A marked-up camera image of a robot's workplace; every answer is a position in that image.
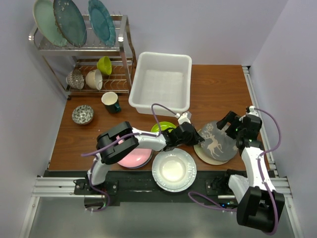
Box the cream green branch plate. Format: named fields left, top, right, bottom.
left=193, top=145, right=228, bottom=165

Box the grey reindeer plate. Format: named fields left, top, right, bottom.
left=198, top=121, right=238, bottom=162

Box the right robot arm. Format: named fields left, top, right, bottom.
left=216, top=106, right=285, bottom=236

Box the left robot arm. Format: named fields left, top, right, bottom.
left=82, top=121, right=205, bottom=194

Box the white plastic bin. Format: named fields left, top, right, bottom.
left=128, top=52, right=192, bottom=114

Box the lime green plate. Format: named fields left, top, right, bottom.
left=150, top=121, right=177, bottom=133

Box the white scalloped deep plate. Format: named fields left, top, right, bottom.
left=152, top=148, right=197, bottom=184

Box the blue plate under pink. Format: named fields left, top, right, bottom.
left=129, top=150, right=154, bottom=169

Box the white plate under scalloped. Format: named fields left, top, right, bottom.
left=156, top=174, right=197, bottom=193

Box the dark green mug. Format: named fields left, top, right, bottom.
left=101, top=92, right=121, bottom=114

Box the leaf patterned bowl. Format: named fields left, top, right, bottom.
left=71, top=105, right=94, bottom=125

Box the cream white bowl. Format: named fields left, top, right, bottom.
left=85, top=69, right=103, bottom=90

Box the lime green bowl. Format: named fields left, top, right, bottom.
left=97, top=56, right=112, bottom=75

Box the metal dish rack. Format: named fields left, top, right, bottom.
left=28, top=15, right=137, bottom=100

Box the grey patterned bowl on rack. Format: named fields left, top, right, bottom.
left=66, top=69, right=84, bottom=90

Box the teal large plate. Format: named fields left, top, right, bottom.
left=88, top=0, right=116, bottom=48

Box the dark blue speckled plate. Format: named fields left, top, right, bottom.
left=53, top=0, right=87, bottom=47

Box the mint green large plate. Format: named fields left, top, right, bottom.
left=33, top=0, right=68, bottom=47

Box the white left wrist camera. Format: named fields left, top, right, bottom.
left=175, top=111, right=192, bottom=125

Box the aluminium frame rail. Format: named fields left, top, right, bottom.
left=18, top=176, right=86, bottom=238

